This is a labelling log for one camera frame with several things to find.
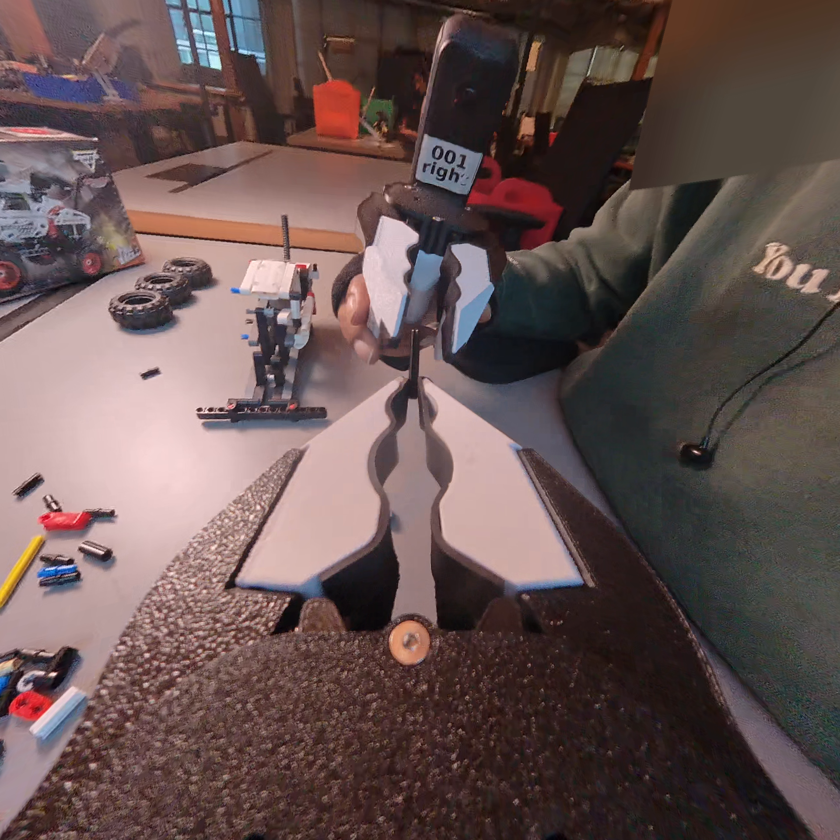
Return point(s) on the black toy pin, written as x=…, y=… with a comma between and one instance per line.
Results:
x=151, y=373

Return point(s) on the wooden background table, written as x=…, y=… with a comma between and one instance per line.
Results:
x=98, y=98

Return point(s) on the red plastic chair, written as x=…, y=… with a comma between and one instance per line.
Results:
x=525, y=203

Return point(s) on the black ribbed toy rod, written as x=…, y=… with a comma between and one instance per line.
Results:
x=286, y=239

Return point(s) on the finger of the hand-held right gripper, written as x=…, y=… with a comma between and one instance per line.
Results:
x=387, y=275
x=472, y=289

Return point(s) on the pile of small toy pieces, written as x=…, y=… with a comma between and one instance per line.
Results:
x=39, y=669

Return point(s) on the toy truck chassis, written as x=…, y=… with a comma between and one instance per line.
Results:
x=275, y=367

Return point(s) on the toy truck box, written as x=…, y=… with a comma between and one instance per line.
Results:
x=52, y=216

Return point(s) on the grey background table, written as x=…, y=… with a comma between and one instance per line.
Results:
x=295, y=177

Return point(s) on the black toy tyre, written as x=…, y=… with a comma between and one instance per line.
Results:
x=164, y=289
x=141, y=315
x=190, y=272

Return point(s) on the wooden board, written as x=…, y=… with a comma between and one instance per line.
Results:
x=229, y=229

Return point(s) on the person's torso in green sweatshirt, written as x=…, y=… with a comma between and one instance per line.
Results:
x=722, y=459

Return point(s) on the red toy beam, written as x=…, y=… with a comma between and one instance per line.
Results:
x=62, y=520

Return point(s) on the window with grid panes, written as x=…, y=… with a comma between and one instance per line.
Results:
x=216, y=33

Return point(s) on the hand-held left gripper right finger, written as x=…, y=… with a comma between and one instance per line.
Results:
x=505, y=518

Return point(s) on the grey desk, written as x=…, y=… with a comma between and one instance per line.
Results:
x=131, y=426

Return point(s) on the yellow toy axle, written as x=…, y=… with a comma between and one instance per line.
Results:
x=19, y=571

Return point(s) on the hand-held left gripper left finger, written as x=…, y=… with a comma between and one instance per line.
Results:
x=315, y=518

